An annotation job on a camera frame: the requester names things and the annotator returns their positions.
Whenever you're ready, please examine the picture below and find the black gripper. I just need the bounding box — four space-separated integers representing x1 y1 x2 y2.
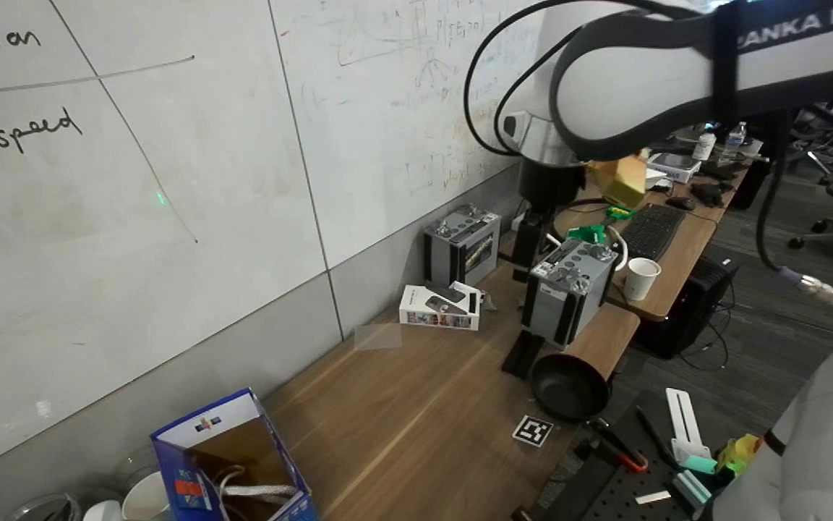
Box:
510 156 588 263

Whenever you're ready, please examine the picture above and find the thick white rope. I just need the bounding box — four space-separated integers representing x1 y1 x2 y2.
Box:
212 481 300 506

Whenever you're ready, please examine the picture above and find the thin white rope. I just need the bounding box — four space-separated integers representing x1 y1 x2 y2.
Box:
190 467 248 521

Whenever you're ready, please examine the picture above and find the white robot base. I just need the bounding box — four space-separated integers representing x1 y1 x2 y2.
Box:
708 331 833 521

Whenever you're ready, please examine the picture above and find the small open white box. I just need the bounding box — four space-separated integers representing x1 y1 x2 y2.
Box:
396 279 488 337

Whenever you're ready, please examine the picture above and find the blue printed cardboard box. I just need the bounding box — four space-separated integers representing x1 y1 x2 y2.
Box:
148 389 325 521

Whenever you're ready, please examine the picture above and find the green plastic object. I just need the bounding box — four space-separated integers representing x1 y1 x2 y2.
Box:
568 204 637 248

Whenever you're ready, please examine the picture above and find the large silver toaster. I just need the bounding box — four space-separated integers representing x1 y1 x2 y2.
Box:
522 238 623 347

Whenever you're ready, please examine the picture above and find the white paper cup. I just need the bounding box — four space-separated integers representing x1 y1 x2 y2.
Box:
623 256 666 308

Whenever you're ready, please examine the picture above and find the black flat pad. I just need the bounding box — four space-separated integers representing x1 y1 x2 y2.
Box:
497 327 550 383

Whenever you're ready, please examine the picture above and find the black keyboard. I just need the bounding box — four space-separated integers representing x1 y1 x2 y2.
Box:
618 204 692 263

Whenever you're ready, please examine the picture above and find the white desk device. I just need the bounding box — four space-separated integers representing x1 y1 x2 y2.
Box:
642 143 707 191

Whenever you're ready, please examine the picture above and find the black frying pan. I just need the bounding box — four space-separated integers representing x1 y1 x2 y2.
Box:
530 351 613 426

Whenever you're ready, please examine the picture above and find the black computer tower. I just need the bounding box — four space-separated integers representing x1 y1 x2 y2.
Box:
640 253 740 363

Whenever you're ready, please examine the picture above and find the black white fiducial tag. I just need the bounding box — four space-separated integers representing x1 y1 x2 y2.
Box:
510 413 556 452

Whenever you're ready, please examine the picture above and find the black perforated mat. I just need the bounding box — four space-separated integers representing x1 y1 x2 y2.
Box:
513 384 775 521

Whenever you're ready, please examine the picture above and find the black clamp orange trigger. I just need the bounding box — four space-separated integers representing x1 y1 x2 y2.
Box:
585 413 653 477

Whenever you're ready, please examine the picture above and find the white green hand tool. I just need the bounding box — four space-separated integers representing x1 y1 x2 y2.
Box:
662 384 721 467

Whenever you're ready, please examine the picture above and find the small silver piece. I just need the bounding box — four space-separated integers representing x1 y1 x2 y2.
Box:
631 486 676 510

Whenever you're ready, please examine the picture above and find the yellow green small item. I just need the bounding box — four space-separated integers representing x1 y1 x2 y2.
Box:
714 432 764 481

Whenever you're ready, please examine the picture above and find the teal small item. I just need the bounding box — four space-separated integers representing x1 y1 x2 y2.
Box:
672 467 721 512

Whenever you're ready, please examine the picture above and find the white mug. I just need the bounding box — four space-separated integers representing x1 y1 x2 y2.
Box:
82 470 174 521

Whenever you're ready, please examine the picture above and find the yellow wrist camera bar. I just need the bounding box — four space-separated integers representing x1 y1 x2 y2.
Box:
582 151 650 211

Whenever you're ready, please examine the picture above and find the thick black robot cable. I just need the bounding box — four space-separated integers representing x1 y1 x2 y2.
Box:
545 15 728 164

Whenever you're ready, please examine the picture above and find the thin black camera cable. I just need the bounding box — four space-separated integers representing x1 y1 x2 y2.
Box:
459 0 576 160

